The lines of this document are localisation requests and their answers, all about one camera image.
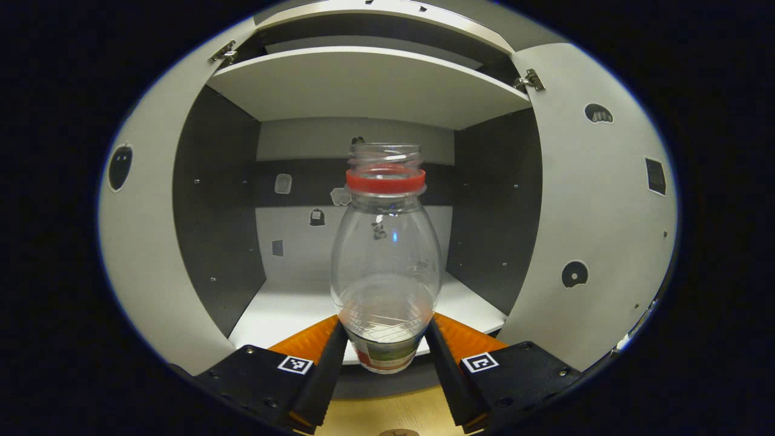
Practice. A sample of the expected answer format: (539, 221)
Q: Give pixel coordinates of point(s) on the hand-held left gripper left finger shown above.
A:
(327, 381)

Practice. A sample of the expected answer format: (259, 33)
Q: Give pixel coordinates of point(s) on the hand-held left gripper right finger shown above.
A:
(451, 381)

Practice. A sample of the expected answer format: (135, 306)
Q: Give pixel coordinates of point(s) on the white cabinet door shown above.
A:
(151, 242)
(605, 212)

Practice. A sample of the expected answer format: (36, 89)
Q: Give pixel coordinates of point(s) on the round wooden coaster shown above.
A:
(398, 432)

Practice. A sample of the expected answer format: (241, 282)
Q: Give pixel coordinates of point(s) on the white cabinet shelf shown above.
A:
(284, 309)
(363, 85)

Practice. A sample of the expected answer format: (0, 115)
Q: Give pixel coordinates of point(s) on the white cabinet dark interior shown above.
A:
(218, 212)

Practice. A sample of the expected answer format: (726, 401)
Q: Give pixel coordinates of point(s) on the metal door hinge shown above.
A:
(530, 80)
(223, 52)

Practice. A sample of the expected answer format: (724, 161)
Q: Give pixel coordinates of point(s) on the white cabinet flap panel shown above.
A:
(387, 16)

